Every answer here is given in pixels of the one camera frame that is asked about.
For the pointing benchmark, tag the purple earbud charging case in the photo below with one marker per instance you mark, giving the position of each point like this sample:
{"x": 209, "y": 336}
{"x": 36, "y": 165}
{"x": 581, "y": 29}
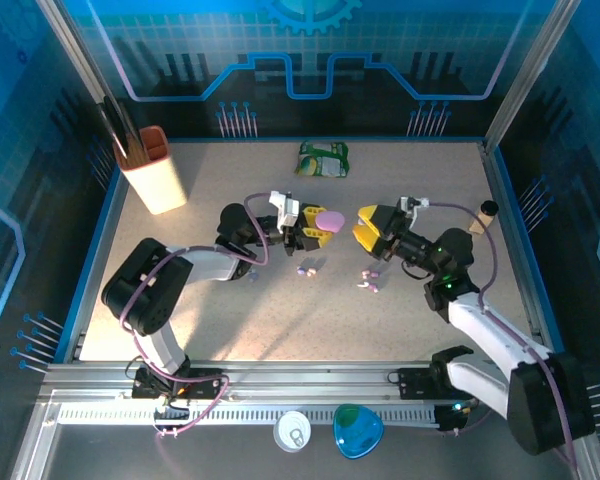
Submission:
{"x": 330, "y": 221}

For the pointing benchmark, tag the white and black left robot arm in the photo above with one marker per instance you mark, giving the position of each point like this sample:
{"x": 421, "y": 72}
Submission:
{"x": 150, "y": 292}

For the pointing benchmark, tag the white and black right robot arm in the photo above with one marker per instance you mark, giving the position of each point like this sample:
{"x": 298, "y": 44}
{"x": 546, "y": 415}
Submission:
{"x": 485, "y": 325}

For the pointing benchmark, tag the spice bottle with black cap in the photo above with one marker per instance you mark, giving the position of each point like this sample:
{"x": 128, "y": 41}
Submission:
{"x": 481, "y": 222}

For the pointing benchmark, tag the green snack bag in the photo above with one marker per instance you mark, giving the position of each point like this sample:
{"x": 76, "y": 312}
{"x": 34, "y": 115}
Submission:
{"x": 322, "y": 160}

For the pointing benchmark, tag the cream and orange utensil holder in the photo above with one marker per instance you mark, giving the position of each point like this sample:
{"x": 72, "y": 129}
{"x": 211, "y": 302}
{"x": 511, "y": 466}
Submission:
{"x": 157, "y": 185}

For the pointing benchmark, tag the wooden chopsticks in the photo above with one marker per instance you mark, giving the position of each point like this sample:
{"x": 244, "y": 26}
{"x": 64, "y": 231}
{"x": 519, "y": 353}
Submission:
{"x": 139, "y": 150}

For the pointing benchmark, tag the black kitchen knife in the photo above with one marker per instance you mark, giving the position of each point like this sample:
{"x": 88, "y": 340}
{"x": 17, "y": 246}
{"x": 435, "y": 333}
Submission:
{"x": 126, "y": 122}
{"x": 112, "y": 127}

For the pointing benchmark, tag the black connector board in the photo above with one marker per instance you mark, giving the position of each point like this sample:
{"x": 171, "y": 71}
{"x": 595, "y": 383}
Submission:
{"x": 452, "y": 415}

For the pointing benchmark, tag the blue triangular plastic container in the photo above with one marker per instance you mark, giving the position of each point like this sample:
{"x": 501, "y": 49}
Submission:
{"x": 357, "y": 432}

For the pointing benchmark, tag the silver tin can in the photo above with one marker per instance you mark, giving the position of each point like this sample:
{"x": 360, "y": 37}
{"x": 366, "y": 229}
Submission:
{"x": 292, "y": 430}

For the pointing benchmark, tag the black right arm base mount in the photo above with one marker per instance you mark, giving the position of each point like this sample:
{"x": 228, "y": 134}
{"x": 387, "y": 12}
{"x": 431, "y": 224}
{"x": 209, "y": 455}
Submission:
{"x": 415, "y": 382}

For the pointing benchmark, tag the aluminium mounting rail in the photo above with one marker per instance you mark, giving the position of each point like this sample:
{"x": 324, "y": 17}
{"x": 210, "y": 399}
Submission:
{"x": 305, "y": 380}

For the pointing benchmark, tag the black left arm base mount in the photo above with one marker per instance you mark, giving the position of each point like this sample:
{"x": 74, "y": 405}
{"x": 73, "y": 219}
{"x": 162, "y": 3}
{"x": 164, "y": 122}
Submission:
{"x": 205, "y": 385}

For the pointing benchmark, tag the aluminium frame post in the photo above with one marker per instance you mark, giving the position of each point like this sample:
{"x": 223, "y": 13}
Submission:
{"x": 525, "y": 75}
{"x": 75, "y": 55}

